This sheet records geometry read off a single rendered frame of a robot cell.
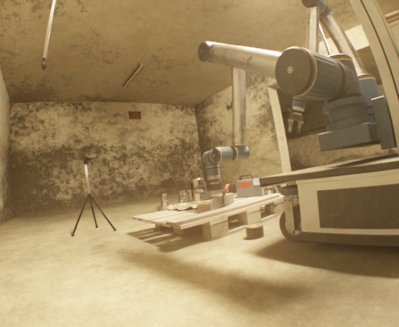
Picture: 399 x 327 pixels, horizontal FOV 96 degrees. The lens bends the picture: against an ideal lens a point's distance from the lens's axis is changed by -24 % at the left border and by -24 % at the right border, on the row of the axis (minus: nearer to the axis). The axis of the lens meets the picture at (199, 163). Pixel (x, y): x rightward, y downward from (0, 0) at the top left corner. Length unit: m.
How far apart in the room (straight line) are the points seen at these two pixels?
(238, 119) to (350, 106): 0.88
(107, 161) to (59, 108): 2.03
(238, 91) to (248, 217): 0.89
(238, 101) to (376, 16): 1.08
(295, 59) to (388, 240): 0.74
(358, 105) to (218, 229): 1.05
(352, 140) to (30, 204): 6.45
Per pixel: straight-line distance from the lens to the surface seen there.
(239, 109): 1.73
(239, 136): 1.73
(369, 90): 1.58
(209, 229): 1.47
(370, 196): 0.91
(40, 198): 6.55
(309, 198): 1.03
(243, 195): 2.33
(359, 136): 1.06
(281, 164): 5.95
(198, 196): 2.09
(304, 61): 0.92
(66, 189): 6.56
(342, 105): 1.12
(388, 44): 1.26
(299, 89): 0.92
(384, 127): 1.20
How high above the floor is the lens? 0.39
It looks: 4 degrees up
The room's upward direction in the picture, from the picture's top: 8 degrees counter-clockwise
